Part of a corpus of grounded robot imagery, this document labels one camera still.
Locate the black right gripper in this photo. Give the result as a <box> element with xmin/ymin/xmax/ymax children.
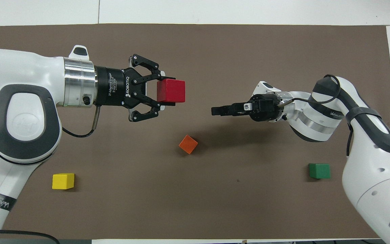
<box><xmin>211</xmin><ymin>94</ymin><xmax>285</xmax><ymax>123</ymax></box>

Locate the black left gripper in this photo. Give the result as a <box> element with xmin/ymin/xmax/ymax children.
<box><xmin>94</xmin><ymin>54</ymin><xmax>176</xmax><ymax>123</ymax></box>

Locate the red wooden block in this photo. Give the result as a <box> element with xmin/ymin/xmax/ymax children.
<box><xmin>157</xmin><ymin>79</ymin><xmax>186</xmax><ymax>103</ymax></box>

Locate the orange wooden block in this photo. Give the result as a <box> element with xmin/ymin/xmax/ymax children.
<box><xmin>178</xmin><ymin>135</ymin><xmax>198</xmax><ymax>155</ymax></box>

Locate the green wooden block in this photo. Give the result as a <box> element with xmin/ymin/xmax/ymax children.
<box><xmin>308</xmin><ymin>163</ymin><xmax>331</xmax><ymax>179</ymax></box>

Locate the yellow wooden block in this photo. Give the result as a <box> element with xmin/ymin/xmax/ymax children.
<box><xmin>52</xmin><ymin>173</ymin><xmax>75</xmax><ymax>190</ymax></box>

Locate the brown table mat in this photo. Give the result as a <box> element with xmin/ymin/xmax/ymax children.
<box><xmin>0</xmin><ymin>24</ymin><xmax>390</xmax><ymax>240</ymax></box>

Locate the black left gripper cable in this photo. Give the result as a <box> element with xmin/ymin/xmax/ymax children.
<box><xmin>62</xmin><ymin>106</ymin><xmax>101</xmax><ymax>138</ymax></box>

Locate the thin black cable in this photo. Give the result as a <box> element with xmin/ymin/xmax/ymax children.
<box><xmin>0</xmin><ymin>229</ymin><xmax>60</xmax><ymax>244</ymax></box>

